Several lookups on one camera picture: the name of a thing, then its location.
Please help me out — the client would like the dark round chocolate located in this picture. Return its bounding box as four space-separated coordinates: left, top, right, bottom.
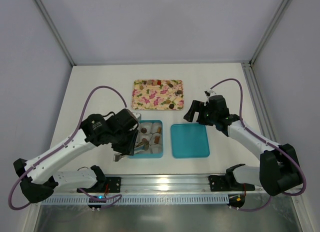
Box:
141 127 147 134

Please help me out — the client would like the teal lid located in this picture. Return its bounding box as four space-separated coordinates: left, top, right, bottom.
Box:
170 123 210 159

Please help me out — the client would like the caramel bar chocolate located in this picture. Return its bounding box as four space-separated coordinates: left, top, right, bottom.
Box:
154 135 161 144

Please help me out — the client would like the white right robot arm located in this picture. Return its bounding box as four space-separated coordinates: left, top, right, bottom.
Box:
183 95 303 196

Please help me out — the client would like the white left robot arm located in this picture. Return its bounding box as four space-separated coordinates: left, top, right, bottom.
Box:
13 108 142 204

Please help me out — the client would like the teal box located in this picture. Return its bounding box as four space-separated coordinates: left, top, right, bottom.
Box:
129 120 164 159

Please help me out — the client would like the floral tray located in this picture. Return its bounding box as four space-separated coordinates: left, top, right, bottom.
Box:
131 79 185 111

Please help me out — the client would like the aluminium rail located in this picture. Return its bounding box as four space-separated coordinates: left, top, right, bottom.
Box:
30 173 271 195

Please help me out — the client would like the slotted cable duct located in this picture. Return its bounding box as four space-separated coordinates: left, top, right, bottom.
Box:
41 194 229 206

